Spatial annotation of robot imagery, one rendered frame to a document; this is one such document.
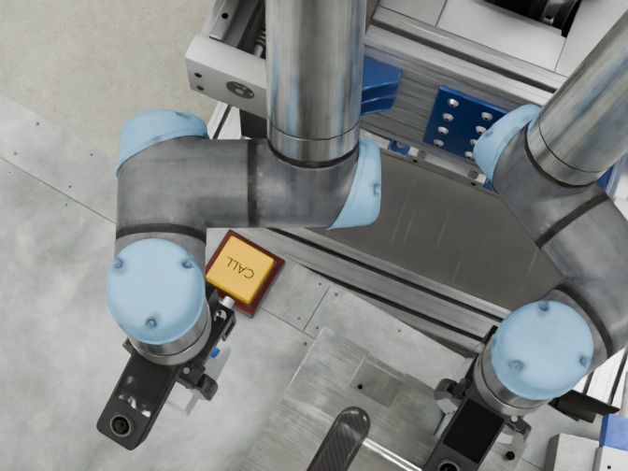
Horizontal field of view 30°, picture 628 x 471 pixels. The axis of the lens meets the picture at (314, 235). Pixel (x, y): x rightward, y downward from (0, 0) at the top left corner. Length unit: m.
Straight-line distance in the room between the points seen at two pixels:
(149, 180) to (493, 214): 1.22
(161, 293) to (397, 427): 0.47
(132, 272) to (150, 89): 1.50
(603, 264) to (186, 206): 0.35
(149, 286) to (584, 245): 0.36
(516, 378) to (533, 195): 0.16
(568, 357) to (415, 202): 1.16
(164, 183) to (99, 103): 1.45
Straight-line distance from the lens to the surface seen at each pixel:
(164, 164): 0.96
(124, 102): 2.39
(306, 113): 0.90
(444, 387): 1.20
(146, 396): 1.10
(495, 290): 2.07
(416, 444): 1.31
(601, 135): 0.94
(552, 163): 0.98
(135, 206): 0.96
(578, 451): 1.38
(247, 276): 1.39
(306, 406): 1.31
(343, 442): 1.31
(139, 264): 0.92
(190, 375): 1.12
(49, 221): 1.48
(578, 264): 1.01
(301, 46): 0.87
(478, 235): 2.09
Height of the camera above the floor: 2.18
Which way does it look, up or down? 73 degrees down
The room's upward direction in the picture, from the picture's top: 6 degrees clockwise
